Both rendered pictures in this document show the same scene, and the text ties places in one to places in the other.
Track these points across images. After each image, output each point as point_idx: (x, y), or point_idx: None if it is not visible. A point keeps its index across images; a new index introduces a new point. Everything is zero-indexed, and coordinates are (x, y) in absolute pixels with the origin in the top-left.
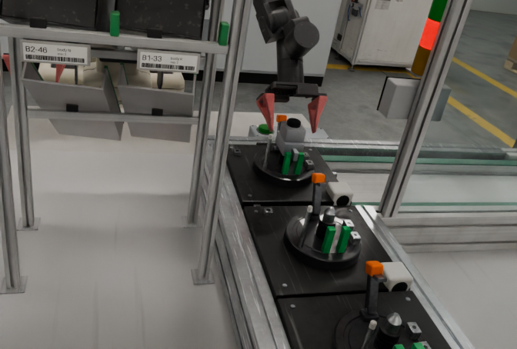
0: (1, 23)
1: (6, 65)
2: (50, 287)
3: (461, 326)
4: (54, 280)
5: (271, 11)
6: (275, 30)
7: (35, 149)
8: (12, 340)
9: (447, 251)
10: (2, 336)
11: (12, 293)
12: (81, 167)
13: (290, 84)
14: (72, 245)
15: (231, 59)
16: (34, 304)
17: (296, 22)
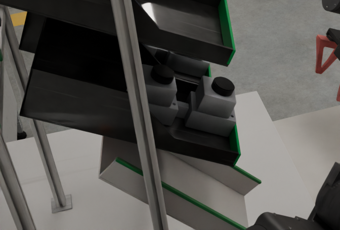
0: (0, 8)
1: (316, 47)
2: (58, 227)
3: None
4: (68, 227)
5: (339, 185)
6: (323, 220)
7: (288, 145)
8: (1, 223)
9: None
10: (6, 216)
11: (51, 206)
12: (266, 192)
13: None
14: (117, 225)
15: None
16: (39, 223)
17: (259, 222)
